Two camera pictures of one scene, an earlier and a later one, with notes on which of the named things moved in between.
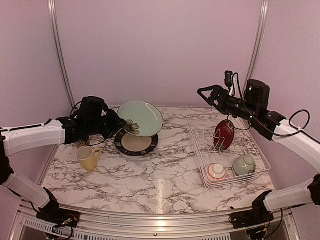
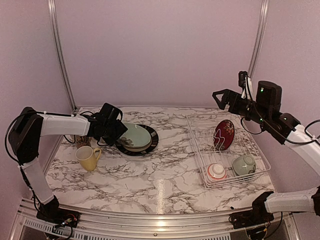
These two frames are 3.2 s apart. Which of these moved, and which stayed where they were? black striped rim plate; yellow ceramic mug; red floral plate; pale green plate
Moved: pale green plate
Stayed: black striped rim plate; red floral plate; yellow ceramic mug
